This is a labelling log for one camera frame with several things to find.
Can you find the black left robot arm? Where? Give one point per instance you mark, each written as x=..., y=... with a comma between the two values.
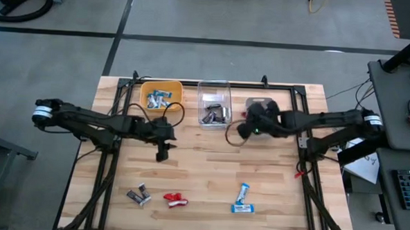
x=87, y=118

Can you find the clear plastic bin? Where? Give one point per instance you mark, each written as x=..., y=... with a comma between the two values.
x=214, y=89

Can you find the black frame clamp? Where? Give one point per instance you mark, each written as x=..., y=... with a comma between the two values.
x=264, y=80
x=134, y=74

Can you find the black pole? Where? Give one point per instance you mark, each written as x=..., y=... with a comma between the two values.
x=405, y=52

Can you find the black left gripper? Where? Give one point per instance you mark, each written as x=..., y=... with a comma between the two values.
x=162, y=135

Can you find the grey desk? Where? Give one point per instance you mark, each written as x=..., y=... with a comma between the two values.
x=389, y=102
x=388, y=206

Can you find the white paper sheet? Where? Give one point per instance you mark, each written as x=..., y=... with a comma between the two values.
x=365, y=168

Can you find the black support beam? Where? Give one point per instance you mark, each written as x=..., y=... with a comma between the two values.
x=363, y=149

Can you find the silver mounting plate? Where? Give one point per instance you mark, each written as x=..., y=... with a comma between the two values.
x=303, y=142

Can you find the red KitKat candy bar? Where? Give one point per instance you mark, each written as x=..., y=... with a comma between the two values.
x=172, y=196
x=178, y=203
x=244, y=114

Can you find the yellow plastic bin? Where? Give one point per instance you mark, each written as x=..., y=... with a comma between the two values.
x=178, y=89

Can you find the grey metal table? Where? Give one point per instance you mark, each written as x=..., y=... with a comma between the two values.
x=2, y=147

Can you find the black caster wheel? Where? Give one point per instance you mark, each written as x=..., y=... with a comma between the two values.
x=380, y=217

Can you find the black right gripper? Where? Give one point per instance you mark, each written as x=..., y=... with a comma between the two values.
x=260, y=115

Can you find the red tag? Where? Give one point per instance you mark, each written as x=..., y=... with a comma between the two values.
x=299, y=174

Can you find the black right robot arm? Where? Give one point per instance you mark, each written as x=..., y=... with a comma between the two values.
x=329, y=118

